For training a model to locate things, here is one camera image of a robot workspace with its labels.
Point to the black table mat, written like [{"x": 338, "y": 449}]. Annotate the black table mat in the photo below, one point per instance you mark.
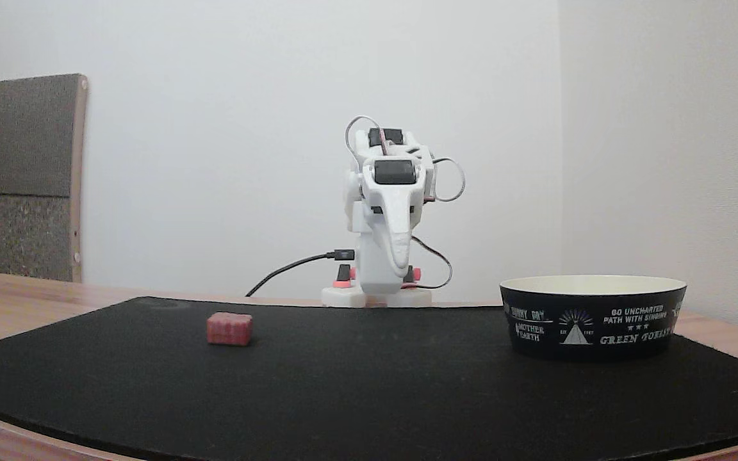
[{"x": 369, "y": 390}]

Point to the red cube toy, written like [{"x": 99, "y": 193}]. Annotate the red cube toy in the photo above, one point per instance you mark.
[{"x": 229, "y": 329}]

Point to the grey board with wooden edge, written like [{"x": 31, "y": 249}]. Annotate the grey board with wooden edge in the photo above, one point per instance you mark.
[{"x": 20, "y": 179}]

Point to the black and orange clamp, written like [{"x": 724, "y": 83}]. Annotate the black and orange clamp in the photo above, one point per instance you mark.
[
  {"x": 412, "y": 275},
  {"x": 343, "y": 276}
]

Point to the navy printed bowl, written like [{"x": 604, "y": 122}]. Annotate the navy printed bowl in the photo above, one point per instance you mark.
[{"x": 590, "y": 326}]

